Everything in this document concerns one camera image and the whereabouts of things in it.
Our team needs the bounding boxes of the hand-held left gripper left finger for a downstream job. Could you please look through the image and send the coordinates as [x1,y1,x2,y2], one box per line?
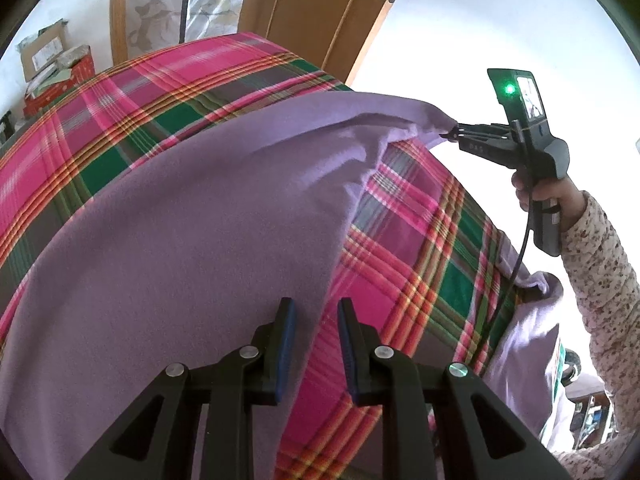
[62,297,298,480]

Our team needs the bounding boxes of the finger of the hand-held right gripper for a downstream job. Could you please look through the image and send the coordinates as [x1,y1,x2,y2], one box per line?
[440,121,522,169]

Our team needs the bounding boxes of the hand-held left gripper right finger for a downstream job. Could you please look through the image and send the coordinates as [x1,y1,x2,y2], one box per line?
[337,297,573,480]

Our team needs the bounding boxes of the purple fleece pants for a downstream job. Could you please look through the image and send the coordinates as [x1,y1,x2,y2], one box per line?
[0,91,458,480]

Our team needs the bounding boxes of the person's right forearm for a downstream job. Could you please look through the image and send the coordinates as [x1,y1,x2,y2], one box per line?
[557,191,640,456]

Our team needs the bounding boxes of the person's right hand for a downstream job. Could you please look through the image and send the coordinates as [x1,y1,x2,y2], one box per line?
[511,167,587,234]

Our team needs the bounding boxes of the wooden door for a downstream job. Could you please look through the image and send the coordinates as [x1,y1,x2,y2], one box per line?
[235,0,418,86]

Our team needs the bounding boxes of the pink green plaid blanket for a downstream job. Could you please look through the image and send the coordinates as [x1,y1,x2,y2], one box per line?
[0,32,531,480]

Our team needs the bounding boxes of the clear plastic sheet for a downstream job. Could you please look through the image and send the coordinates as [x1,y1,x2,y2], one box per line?
[120,0,256,56]

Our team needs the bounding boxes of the red patterned box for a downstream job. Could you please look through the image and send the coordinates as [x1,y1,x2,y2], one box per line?
[22,45,96,118]

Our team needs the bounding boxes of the brown cardboard box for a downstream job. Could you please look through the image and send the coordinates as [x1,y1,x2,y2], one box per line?
[17,20,68,81]

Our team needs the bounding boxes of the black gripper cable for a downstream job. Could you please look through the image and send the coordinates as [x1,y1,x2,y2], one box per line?
[480,210,533,366]

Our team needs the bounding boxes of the hanging black cable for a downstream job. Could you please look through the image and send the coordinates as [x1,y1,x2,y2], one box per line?
[177,0,198,43]

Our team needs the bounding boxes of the wooden door frame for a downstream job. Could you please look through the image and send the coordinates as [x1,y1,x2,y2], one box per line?
[109,0,132,68]

